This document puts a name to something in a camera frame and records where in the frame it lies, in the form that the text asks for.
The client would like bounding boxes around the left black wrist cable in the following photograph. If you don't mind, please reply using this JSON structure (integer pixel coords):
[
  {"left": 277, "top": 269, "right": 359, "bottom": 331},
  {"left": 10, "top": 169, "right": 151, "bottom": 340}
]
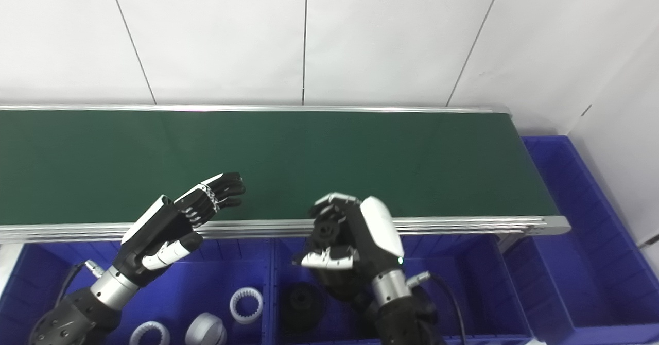
[{"left": 30, "top": 260, "right": 105, "bottom": 335}]

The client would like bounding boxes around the blue bin with white parts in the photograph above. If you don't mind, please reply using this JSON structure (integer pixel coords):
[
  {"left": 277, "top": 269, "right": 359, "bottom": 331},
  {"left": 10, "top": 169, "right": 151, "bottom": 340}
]
[{"left": 0, "top": 239, "right": 274, "bottom": 345}]

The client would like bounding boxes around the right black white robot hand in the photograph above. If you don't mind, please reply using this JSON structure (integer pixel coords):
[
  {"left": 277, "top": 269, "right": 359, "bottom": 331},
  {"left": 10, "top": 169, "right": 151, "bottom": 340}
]
[{"left": 292, "top": 192, "right": 405, "bottom": 300}]

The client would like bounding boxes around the long empty blue bin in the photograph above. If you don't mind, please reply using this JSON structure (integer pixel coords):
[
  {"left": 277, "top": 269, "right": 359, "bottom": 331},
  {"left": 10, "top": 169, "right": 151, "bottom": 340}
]
[{"left": 495, "top": 135, "right": 659, "bottom": 345}]

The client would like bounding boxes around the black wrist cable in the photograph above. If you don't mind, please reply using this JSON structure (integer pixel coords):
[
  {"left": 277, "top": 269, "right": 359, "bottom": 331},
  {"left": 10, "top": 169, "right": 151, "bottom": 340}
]
[
  {"left": 407, "top": 271, "right": 467, "bottom": 345},
  {"left": 30, "top": 260, "right": 105, "bottom": 335}
]

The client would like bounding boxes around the blue bin with black parts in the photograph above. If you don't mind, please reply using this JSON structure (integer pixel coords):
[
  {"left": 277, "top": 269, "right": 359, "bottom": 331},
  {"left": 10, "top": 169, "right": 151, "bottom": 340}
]
[{"left": 268, "top": 234, "right": 534, "bottom": 345}]

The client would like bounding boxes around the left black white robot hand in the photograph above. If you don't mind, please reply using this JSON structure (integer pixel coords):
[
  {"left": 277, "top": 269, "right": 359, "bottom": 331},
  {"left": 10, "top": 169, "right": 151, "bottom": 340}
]
[{"left": 114, "top": 171, "right": 246, "bottom": 288}]

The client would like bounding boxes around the black stepped round part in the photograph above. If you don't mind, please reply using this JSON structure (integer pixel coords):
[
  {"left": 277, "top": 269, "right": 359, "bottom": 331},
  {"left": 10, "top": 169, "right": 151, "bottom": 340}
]
[
  {"left": 282, "top": 282, "right": 328, "bottom": 331},
  {"left": 311, "top": 207, "right": 352, "bottom": 249}
]

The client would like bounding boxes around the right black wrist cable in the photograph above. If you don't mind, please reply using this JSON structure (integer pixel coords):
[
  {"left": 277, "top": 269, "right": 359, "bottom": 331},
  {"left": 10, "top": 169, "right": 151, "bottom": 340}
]
[{"left": 407, "top": 271, "right": 467, "bottom": 345}]

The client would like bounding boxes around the white cylinder part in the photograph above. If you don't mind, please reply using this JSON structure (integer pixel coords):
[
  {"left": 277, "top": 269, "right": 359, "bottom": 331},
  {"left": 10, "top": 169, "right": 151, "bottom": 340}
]
[{"left": 185, "top": 312, "right": 228, "bottom": 345}]

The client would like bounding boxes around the white gear ring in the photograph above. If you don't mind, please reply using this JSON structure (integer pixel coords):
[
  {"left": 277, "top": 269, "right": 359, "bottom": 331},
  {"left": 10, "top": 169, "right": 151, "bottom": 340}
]
[
  {"left": 230, "top": 287, "right": 264, "bottom": 325},
  {"left": 129, "top": 321, "right": 171, "bottom": 345}
]

